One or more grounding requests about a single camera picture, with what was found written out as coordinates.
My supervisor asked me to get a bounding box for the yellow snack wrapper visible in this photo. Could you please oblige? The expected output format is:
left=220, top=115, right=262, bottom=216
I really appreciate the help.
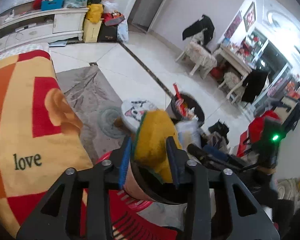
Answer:
left=131, top=109, right=182, bottom=183

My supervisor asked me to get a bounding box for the black trash bin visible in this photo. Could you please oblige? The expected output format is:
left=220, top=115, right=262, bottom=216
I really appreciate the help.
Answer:
left=130, top=161, right=191, bottom=205

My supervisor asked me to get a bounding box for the orange red checkered blanket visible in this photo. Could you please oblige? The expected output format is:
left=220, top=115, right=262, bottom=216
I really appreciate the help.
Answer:
left=0, top=50, right=93, bottom=237

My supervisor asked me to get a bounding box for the white dining table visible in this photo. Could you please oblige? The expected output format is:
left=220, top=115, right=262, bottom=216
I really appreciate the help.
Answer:
left=212, top=44, right=252, bottom=80

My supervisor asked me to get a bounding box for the black shopping bag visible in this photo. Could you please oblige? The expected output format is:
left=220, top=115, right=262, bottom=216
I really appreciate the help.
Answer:
left=97, top=23, right=117, bottom=43

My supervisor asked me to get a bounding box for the white chair with black coat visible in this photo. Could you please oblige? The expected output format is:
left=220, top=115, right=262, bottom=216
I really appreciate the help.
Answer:
left=175, top=14, right=217, bottom=79

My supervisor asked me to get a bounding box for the yellow bag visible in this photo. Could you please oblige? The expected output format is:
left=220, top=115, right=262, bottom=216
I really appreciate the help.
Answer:
left=85, top=3, right=103, bottom=23

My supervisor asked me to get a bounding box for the white TV cabinet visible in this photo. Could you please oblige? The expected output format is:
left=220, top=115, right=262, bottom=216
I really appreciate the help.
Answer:
left=0, top=8, right=88, bottom=53

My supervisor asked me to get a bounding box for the blue storage basket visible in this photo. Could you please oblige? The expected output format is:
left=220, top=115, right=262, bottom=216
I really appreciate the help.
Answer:
left=40, top=0, right=64, bottom=11

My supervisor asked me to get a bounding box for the framed wall picture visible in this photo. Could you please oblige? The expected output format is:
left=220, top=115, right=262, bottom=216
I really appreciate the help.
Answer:
left=243, top=2, right=256, bottom=32

